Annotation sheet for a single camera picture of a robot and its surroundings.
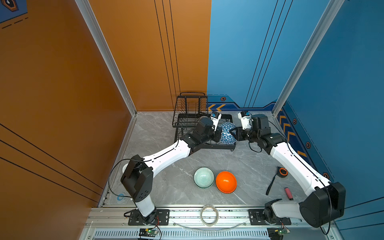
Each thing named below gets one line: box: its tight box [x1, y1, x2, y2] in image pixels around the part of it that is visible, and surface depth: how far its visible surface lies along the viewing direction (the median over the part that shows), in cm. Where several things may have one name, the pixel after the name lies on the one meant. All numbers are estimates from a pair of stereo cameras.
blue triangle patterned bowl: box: [219, 122, 237, 145], surface depth 82 cm
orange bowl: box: [215, 171, 238, 194], surface depth 81 cm
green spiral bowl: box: [193, 167, 215, 189], surface depth 84 cm
